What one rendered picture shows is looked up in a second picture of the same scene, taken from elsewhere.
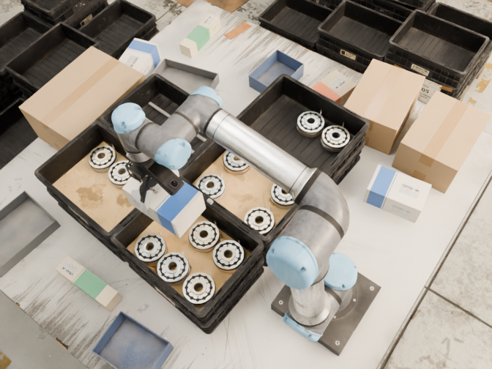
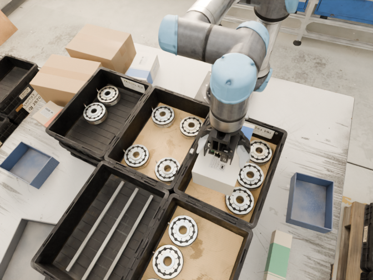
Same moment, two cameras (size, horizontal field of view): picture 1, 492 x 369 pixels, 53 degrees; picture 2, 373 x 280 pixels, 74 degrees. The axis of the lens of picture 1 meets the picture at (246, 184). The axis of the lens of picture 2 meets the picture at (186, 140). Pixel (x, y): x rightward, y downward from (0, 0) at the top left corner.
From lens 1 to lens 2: 1.18 m
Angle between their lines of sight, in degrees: 46
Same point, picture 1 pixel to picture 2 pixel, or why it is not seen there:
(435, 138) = (106, 44)
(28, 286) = not seen: outside the picture
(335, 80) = (43, 114)
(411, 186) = (140, 59)
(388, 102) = (75, 69)
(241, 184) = (158, 150)
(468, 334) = not seen: hidden behind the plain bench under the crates
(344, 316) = not seen: hidden behind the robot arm
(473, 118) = (90, 30)
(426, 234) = (166, 60)
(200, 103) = (188, 19)
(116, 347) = (311, 220)
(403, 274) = (195, 67)
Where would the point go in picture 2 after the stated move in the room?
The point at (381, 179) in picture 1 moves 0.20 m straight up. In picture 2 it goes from (137, 74) to (127, 43)
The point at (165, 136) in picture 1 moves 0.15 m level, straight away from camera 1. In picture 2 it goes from (246, 33) to (179, 68)
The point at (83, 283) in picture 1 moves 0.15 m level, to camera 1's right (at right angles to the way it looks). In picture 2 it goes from (282, 266) to (262, 224)
